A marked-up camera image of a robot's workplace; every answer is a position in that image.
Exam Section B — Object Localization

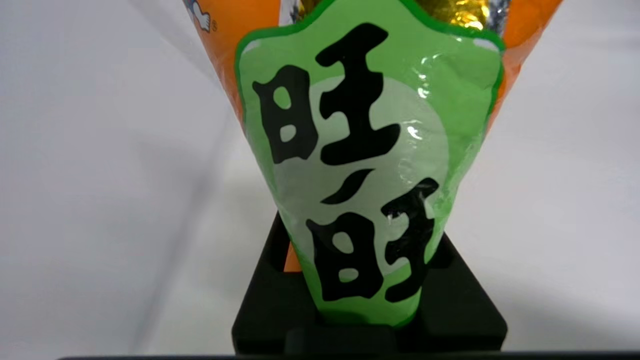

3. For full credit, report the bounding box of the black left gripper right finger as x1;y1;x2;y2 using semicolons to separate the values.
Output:
394;233;509;352

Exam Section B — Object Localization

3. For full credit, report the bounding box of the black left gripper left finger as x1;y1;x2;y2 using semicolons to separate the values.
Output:
232;212;327;354

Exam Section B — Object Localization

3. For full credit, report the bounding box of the orange cookie snack bag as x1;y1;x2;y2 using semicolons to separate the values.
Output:
182;0;563;328

